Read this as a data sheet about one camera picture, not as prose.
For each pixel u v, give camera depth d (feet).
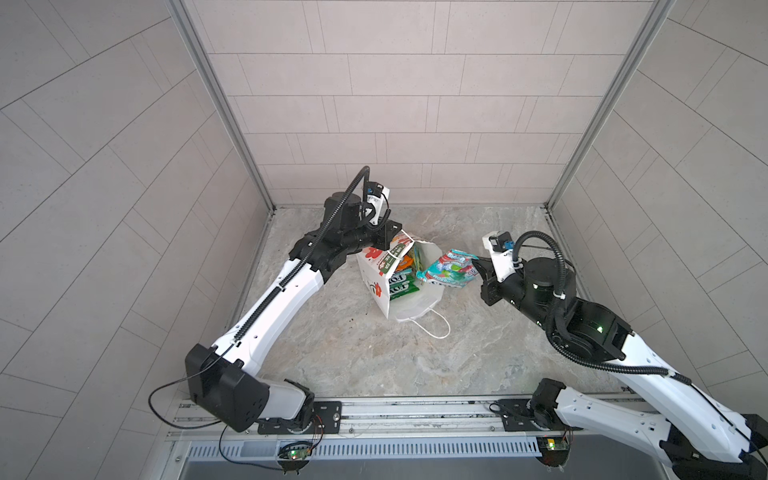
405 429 2.32
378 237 2.05
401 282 2.84
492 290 1.79
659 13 2.31
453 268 2.09
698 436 1.29
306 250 1.66
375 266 2.58
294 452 2.14
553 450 2.23
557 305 1.41
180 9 2.28
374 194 2.01
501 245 1.67
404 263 2.79
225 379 1.21
